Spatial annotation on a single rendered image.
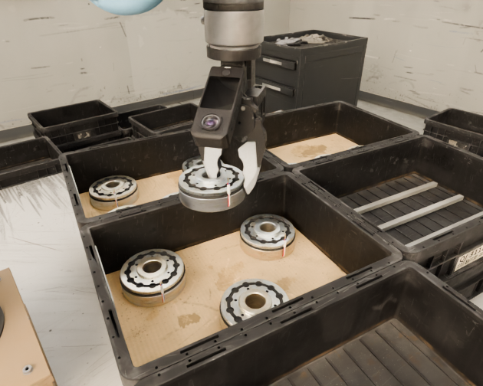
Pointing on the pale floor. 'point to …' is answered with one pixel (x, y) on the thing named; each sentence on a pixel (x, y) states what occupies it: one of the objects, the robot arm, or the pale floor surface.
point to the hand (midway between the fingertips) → (231, 186)
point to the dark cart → (310, 70)
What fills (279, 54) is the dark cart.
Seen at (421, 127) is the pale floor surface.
